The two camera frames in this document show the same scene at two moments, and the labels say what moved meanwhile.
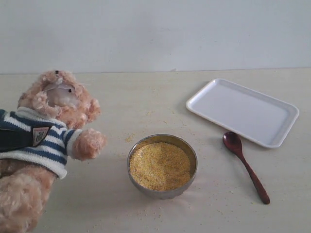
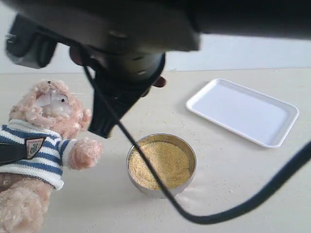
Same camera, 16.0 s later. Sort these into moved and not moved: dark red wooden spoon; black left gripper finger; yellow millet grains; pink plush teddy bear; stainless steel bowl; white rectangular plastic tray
Moved: black left gripper finger; dark red wooden spoon; pink plush teddy bear
Not moved: white rectangular plastic tray; stainless steel bowl; yellow millet grains
